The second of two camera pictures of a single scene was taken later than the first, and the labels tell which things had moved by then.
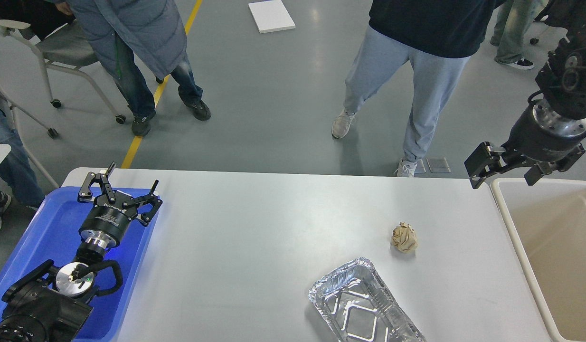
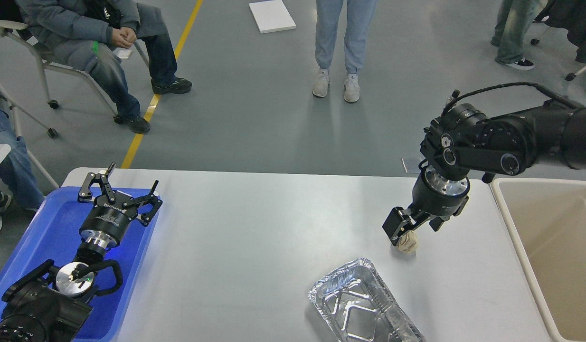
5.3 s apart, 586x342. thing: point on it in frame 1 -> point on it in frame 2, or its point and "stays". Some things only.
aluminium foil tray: x=358 y=305 stays
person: x=437 y=37 -> x=359 y=15
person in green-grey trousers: x=513 y=18 stays
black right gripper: x=541 y=135 -> x=440 y=197
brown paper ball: x=404 y=238 stays
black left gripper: x=106 y=223 stays
